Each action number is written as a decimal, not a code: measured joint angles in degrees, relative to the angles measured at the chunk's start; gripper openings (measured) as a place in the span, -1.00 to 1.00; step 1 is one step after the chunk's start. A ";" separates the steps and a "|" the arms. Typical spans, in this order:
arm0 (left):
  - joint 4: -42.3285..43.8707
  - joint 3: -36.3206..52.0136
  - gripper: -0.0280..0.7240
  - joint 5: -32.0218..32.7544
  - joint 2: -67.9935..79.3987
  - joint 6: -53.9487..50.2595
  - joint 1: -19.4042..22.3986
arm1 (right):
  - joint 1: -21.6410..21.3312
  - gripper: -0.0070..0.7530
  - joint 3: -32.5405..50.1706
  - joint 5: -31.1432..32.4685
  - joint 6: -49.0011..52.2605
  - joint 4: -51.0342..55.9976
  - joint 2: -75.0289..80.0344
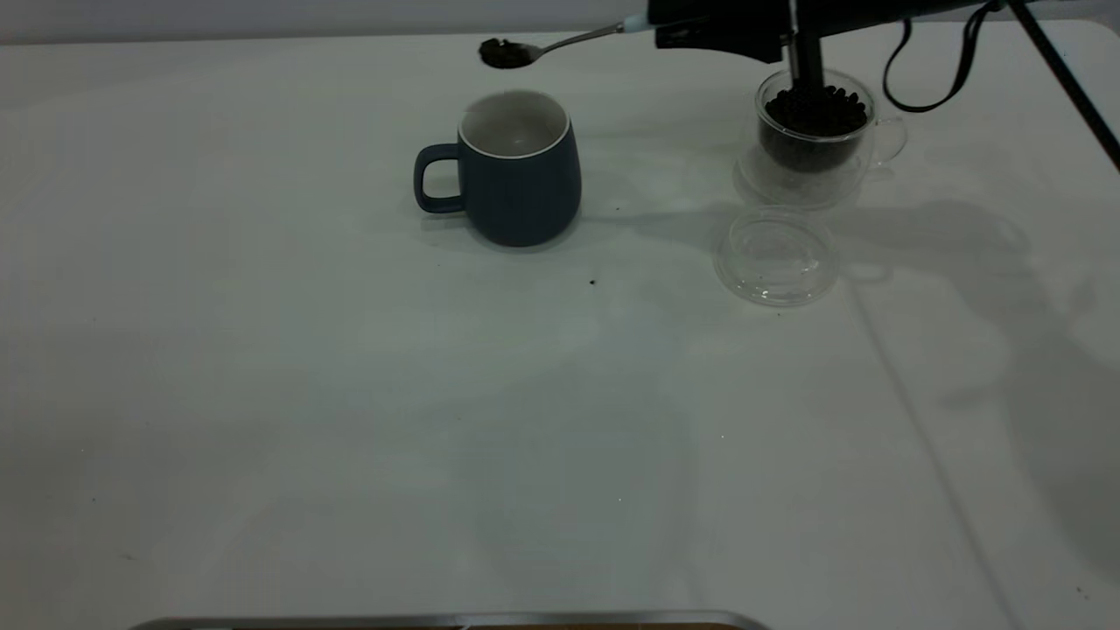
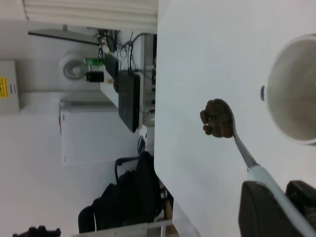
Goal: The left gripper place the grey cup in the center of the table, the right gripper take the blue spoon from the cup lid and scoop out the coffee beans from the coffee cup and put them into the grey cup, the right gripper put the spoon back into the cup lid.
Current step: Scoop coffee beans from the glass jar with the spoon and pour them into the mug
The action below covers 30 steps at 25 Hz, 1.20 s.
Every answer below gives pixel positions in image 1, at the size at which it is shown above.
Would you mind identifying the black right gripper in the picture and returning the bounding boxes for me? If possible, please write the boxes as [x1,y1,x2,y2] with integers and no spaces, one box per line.
[646,0,886,64]

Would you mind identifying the metal spoon with pale-blue handle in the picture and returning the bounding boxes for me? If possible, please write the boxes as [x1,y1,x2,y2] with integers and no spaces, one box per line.
[478,16,655,70]

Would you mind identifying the dark blue-grey ceramic mug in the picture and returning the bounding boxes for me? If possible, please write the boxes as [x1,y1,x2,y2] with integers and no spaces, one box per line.
[413,91,584,249]

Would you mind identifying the dark coffee beans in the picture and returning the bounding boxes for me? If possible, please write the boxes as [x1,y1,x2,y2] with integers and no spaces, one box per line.
[758,84,869,172]

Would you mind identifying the clear round glass lid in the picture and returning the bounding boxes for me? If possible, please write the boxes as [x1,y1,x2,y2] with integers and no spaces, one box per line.
[712,205,841,307]

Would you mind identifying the clear double-wall glass cup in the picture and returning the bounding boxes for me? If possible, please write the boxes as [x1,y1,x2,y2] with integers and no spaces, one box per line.
[733,65,907,209]

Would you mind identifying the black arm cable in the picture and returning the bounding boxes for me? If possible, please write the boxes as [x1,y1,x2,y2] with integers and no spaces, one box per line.
[882,0,1005,114]
[1006,0,1120,172]

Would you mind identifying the silver metal frame edge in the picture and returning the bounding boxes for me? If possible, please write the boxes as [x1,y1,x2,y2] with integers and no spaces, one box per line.
[129,610,773,630]

